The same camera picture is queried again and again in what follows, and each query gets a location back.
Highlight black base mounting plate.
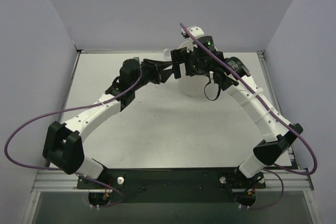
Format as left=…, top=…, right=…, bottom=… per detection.
left=77, top=167, right=266, bottom=205

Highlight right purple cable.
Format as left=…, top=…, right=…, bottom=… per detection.
left=178, top=22, right=318, bottom=210

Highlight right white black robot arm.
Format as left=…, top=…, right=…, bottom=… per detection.
left=171, top=36, right=303, bottom=179

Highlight white paper bin cup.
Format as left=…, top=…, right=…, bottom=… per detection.
left=177, top=39, right=218, bottom=98

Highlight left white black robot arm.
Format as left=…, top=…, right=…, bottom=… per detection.
left=43, top=58, right=173, bottom=188

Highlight clear unlabelled plastic bottle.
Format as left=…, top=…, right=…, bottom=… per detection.
left=163, top=49, right=171, bottom=61

